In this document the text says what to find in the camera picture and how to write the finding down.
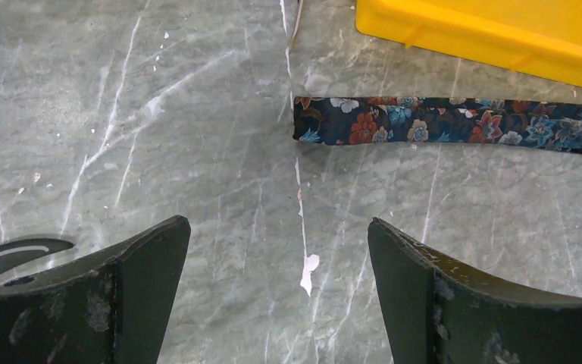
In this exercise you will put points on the small black curved piece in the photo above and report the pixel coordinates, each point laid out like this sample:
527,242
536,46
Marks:
18,252

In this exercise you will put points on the blue red handled screwdriver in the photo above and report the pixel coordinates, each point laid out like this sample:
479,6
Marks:
301,5

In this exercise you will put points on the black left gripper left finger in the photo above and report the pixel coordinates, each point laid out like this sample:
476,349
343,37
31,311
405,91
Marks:
110,306

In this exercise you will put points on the yellow plastic tray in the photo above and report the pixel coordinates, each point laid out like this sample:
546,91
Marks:
539,38

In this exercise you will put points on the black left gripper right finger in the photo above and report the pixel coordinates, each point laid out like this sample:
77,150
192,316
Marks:
437,309

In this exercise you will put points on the navy floral necktie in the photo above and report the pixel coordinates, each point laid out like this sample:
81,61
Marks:
351,121

